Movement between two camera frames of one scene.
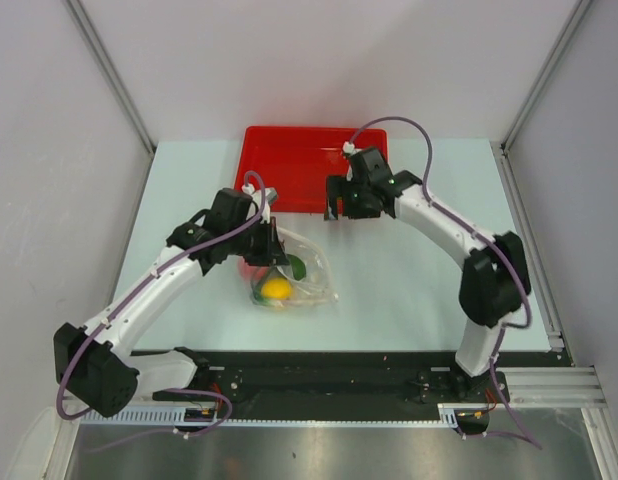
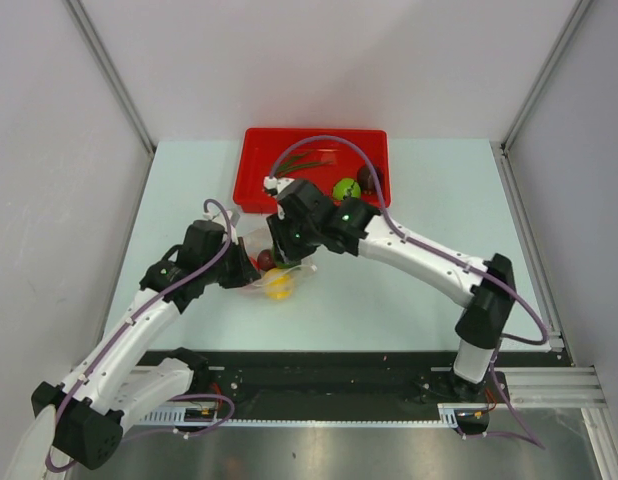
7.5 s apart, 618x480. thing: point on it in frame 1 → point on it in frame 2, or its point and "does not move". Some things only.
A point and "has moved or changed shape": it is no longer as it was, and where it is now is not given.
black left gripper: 272,252 → 245,272
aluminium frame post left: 113,86 does not move
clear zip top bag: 305,281 has moved or changed shape
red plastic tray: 296,161 does not move
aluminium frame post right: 501,148 does not move
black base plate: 347,384 does not move
